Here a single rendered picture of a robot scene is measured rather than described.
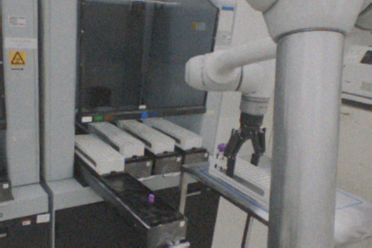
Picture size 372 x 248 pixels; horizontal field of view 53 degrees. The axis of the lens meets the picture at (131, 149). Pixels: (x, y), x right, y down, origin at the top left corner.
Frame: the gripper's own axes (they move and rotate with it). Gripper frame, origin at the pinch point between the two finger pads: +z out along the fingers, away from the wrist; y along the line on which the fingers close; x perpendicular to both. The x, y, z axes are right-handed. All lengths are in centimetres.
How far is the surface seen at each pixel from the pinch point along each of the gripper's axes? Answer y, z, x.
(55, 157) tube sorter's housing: -55, 4, 38
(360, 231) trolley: 10.6, 5.4, -37.6
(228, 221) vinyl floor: 86, 87, 83
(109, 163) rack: -40.6, 1.8, 22.7
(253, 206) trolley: -8.2, 5.3, -15.0
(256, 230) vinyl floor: 97, 87, 68
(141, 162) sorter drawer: -22.6, 7.0, 30.8
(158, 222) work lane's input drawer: -41.0, 5.9, -11.9
